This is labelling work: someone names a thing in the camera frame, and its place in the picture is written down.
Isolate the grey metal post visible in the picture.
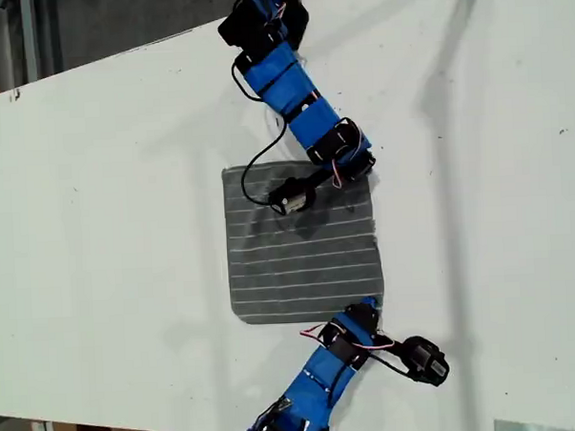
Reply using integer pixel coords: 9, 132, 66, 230
18, 0, 40, 88

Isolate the black camera stalk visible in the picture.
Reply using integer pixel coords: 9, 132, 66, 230
371, 332, 409, 354
302, 168, 339, 191

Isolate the black camera cable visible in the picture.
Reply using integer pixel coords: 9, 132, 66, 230
231, 57, 291, 209
367, 350, 415, 382

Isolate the black camera box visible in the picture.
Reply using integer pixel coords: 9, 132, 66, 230
266, 175, 317, 218
400, 335, 451, 389

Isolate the grey white-striped towel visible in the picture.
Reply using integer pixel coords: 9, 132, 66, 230
220, 156, 387, 328

